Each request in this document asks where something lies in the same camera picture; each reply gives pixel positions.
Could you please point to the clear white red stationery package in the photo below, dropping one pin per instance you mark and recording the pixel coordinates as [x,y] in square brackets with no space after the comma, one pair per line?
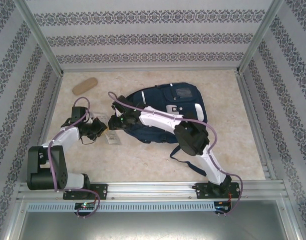
[112,137]

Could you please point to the navy blue backpack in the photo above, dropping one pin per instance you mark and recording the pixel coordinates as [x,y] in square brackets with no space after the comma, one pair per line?
[155,92]

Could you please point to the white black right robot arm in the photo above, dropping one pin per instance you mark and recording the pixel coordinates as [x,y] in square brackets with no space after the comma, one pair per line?
[157,117]

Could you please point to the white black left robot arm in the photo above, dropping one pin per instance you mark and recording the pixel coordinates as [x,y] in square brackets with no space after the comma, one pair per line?
[65,135]

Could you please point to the tan glasses case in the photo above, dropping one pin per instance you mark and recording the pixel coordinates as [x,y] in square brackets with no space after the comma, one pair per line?
[85,85]

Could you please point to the small green circuit board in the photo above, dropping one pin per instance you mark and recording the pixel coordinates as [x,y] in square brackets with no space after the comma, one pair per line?
[86,205]
[222,208]

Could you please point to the aluminium side rail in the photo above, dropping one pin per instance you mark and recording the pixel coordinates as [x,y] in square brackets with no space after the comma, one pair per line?
[46,120]
[255,125]

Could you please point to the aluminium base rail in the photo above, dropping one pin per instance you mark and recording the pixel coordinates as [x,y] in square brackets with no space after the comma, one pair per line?
[152,190]

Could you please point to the aluminium frame post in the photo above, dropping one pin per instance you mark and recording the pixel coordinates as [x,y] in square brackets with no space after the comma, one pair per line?
[260,37]
[40,37]

